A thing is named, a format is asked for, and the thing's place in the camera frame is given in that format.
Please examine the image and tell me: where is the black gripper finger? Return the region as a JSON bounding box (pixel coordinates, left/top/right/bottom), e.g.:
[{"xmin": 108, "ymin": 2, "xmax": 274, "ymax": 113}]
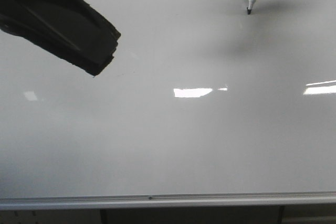
[{"xmin": 1, "ymin": 0, "xmax": 121, "ymax": 76}]

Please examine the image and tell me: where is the white whiteboard with aluminium frame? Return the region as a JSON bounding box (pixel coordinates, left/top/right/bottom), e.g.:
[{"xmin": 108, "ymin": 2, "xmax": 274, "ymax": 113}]
[{"xmin": 1, "ymin": 0, "xmax": 335, "ymax": 210}]

